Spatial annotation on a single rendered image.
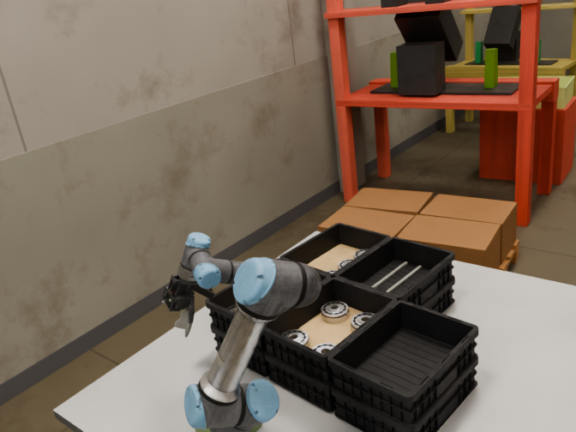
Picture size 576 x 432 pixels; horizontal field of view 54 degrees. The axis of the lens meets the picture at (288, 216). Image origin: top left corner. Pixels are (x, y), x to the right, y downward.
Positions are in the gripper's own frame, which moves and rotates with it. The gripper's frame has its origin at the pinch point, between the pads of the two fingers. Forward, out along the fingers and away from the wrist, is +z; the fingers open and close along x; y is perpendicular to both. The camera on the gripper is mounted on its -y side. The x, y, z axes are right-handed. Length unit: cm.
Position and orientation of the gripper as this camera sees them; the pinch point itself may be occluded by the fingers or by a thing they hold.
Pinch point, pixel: (179, 323)
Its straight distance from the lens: 201.9
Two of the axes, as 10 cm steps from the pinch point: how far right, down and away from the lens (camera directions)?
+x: 5.1, 5.1, -6.9
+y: -8.0, -0.1, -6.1
